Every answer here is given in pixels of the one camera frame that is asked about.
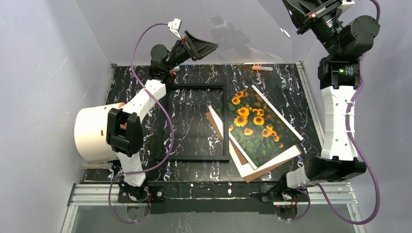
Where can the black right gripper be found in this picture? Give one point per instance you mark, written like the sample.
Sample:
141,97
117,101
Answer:
317,11

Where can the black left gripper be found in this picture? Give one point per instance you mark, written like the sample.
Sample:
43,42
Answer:
188,46

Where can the black picture frame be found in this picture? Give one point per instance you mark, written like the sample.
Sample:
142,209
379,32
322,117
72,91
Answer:
199,115

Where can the sunflower photo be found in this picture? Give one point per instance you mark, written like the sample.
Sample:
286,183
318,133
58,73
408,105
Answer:
259,128

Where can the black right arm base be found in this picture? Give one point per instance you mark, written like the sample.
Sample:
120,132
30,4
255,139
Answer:
278,191

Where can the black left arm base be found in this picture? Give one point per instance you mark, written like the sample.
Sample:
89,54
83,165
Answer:
143,194

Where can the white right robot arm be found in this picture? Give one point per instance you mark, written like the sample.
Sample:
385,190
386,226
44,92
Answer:
339,74

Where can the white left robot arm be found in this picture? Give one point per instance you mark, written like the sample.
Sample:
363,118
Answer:
124,129

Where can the orange white marker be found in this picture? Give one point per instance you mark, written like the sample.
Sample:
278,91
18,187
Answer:
260,68

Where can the white cylinder orange lid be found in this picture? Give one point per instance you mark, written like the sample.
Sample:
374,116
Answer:
90,133

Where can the white mat board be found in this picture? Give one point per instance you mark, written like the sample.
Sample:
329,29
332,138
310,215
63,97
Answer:
260,139

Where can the wooden ruler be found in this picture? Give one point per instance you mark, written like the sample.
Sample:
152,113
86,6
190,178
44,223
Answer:
95,166

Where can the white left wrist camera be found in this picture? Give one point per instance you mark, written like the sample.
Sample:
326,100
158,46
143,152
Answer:
174,27

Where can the aluminium rail frame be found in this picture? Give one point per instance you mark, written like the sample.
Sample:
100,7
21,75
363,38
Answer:
93,210

